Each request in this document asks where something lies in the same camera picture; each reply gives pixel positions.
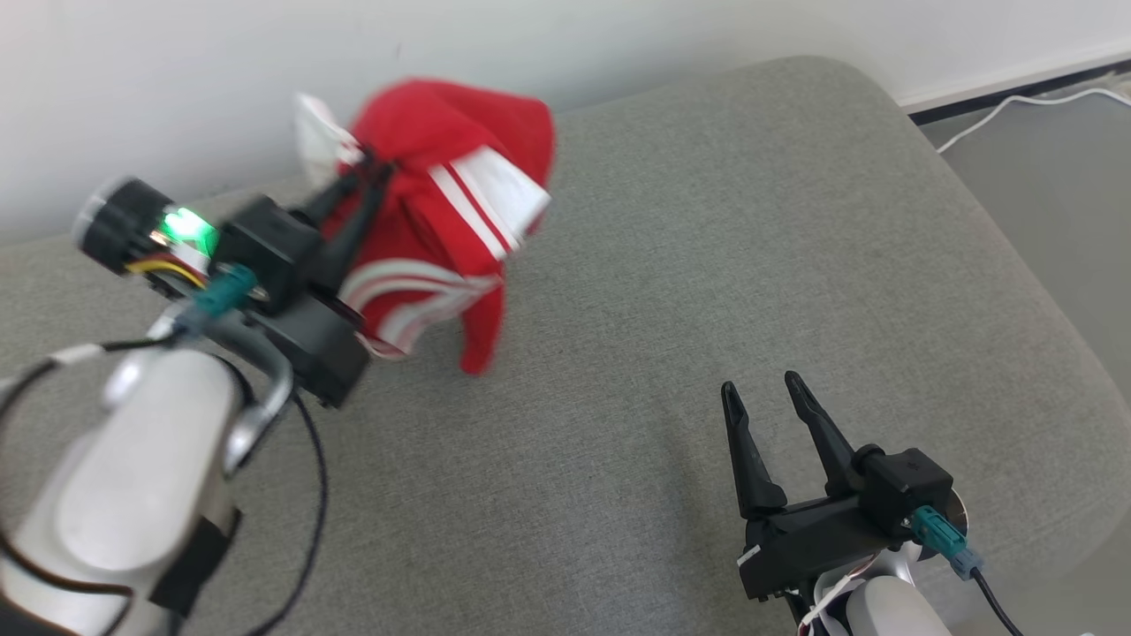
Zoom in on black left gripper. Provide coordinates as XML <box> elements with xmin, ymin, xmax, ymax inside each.
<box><xmin>256</xmin><ymin>162</ymin><xmax>395</xmax><ymax>409</ymax></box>

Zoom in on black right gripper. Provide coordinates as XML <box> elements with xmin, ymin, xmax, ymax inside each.
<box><xmin>720</xmin><ymin>370</ymin><xmax>913</xmax><ymax>603</ymax></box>

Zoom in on red basketball jersey white sleeves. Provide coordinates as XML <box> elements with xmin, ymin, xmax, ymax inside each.
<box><xmin>294</xmin><ymin>78</ymin><xmax>558</xmax><ymax>376</ymax></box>

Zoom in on black baseboard strip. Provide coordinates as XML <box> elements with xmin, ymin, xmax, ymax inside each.
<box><xmin>906</xmin><ymin>60</ymin><xmax>1131</xmax><ymax>125</ymax></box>

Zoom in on white floor cable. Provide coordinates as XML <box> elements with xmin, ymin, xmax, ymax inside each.
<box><xmin>937</xmin><ymin>87</ymin><xmax>1131</xmax><ymax>155</ymax></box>

